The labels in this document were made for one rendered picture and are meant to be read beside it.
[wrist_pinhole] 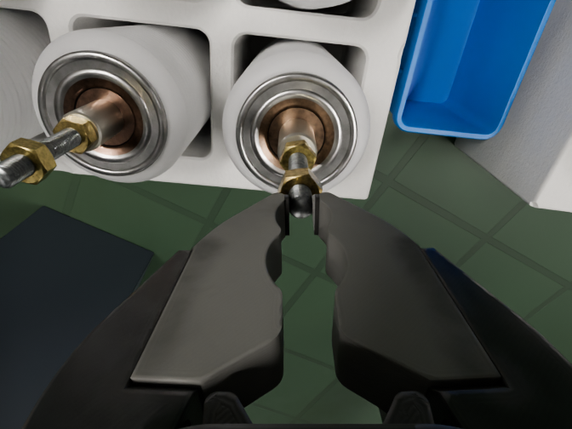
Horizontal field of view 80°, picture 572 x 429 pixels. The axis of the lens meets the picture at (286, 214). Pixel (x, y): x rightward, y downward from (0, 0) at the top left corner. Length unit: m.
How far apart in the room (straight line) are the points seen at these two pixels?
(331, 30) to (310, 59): 0.07
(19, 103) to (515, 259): 0.68
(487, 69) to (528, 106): 0.06
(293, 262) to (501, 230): 0.34
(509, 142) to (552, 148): 0.06
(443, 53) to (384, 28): 0.21
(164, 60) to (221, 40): 0.06
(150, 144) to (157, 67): 0.05
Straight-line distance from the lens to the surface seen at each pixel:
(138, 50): 0.23
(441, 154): 0.54
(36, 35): 0.35
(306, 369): 0.80
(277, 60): 0.22
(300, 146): 0.18
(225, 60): 0.29
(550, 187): 0.39
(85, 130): 0.21
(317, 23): 0.28
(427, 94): 0.50
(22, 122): 0.31
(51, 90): 0.25
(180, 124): 0.23
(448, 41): 0.50
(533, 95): 0.43
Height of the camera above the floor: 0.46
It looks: 60 degrees down
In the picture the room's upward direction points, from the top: 179 degrees counter-clockwise
